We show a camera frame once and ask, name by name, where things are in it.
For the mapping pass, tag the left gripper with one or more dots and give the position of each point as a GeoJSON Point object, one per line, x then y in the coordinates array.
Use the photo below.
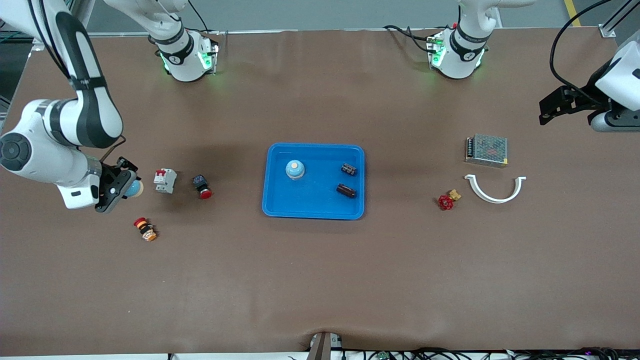
{"type": "Point", "coordinates": [589, 96]}

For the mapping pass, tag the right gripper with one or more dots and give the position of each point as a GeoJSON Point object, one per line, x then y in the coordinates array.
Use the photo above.
{"type": "Point", "coordinates": [109, 175]}

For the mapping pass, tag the blue desk bell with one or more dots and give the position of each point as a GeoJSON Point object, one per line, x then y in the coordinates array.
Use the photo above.
{"type": "Point", "coordinates": [136, 189]}
{"type": "Point", "coordinates": [295, 169]}

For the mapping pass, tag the large brown electrolytic capacitor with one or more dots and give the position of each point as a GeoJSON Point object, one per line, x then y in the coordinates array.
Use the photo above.
{"type": "Point", "coordinates": [346, 190]}

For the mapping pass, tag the small black electrolytic capacitor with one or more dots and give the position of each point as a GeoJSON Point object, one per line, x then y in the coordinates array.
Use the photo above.
{"type": "Point", "coordinates": [349, 169]}

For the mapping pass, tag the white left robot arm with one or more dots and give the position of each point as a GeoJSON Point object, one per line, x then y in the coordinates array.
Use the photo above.
{"type": "Point", "coordinates": [467, 55]}

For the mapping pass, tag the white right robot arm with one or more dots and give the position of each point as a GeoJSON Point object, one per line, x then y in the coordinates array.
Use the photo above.
{"type": "Point", "coordinates": [50, 150]}

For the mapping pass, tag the blue plastic tray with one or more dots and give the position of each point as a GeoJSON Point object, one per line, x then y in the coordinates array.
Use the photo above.
{"type": "Point", "coordinates": [314, 200]}

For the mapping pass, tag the white circuit breaker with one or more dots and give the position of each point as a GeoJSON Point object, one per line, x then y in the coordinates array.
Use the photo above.
{"type": "Point", "coordinates": [165, 181]}

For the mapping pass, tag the red yellow push button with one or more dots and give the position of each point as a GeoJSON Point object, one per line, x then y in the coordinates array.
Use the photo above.
{"type": "Point", "coordinates": [145, 229]}

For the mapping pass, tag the red mushroom button black body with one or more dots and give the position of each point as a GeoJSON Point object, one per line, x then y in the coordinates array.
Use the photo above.
{"type": "Point", "coordinates": [202, 186]}

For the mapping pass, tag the metal mesh power supply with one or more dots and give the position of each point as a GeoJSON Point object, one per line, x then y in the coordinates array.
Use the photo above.
{"type": "Point", "coordinates": [487, 150]}

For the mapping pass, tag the aluminium frame profile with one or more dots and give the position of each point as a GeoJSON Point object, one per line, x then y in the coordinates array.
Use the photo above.
{"type": "Point", "coordinates": [615, 25]}

